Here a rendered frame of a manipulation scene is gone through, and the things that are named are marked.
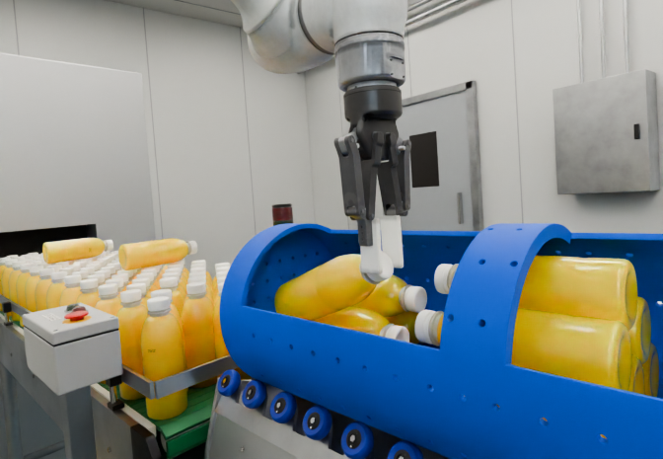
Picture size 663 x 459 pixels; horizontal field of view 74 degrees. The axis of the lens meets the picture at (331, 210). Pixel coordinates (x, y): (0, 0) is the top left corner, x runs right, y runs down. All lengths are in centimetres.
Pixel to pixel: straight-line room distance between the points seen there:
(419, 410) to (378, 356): 7
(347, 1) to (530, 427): 48
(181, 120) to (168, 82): 43
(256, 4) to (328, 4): 12
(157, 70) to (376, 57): 493
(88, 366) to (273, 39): 59
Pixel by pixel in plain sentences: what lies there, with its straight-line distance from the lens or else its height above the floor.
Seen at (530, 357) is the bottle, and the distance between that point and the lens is 49.
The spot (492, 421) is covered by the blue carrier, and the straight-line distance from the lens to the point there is 47.
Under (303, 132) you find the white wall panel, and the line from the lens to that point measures 618.
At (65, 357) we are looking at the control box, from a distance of 84.
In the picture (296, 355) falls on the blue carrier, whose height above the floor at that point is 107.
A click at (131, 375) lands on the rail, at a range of 95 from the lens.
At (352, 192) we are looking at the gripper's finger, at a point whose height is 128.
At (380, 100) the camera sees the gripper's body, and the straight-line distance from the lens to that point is 56.
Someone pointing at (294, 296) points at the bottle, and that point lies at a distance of 68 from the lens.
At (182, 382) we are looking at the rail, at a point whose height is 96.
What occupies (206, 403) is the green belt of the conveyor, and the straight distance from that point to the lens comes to 96.
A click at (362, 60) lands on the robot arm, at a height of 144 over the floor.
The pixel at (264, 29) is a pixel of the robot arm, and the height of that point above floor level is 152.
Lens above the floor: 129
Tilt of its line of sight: 2 degrees down
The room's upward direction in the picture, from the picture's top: 4 degrees counter-clockwise
